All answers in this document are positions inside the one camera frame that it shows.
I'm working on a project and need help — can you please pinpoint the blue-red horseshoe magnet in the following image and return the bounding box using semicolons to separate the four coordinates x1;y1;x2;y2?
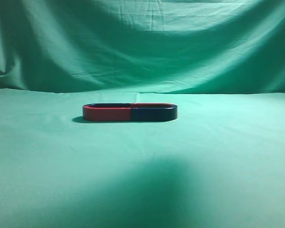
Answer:
130;103;178;122

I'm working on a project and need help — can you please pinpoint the left red-blue horseshoe magnet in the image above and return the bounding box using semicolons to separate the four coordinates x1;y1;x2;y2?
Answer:
83;103;131;122

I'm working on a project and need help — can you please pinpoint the green cloth backdrop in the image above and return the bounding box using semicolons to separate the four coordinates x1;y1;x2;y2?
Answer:
0;0;285;228

